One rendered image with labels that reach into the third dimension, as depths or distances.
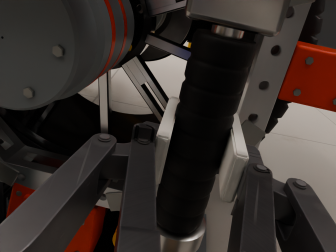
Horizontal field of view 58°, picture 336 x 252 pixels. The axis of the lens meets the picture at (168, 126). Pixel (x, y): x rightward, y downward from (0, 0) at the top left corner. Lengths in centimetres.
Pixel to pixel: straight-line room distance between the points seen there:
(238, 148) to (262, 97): 25
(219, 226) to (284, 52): 116
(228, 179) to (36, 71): 19
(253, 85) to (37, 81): 25
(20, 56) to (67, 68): 4
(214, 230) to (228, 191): 127
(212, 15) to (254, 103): 26
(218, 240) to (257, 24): 128
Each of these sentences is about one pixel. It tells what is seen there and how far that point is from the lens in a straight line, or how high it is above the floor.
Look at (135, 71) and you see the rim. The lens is 51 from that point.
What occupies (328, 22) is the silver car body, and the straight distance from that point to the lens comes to 92.
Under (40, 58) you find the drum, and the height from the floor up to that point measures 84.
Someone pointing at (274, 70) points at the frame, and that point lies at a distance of 40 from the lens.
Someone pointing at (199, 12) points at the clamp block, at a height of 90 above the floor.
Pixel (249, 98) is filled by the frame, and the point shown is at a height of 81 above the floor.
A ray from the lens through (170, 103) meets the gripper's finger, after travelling 20.
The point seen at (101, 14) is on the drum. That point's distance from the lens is 30.
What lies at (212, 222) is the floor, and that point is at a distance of 148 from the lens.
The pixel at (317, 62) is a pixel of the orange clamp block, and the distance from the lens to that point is 41.
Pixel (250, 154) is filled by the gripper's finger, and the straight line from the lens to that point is 18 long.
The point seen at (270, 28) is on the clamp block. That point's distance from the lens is 17.
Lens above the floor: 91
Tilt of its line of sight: 23 degrees down
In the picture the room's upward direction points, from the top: 13 degrees clockwise
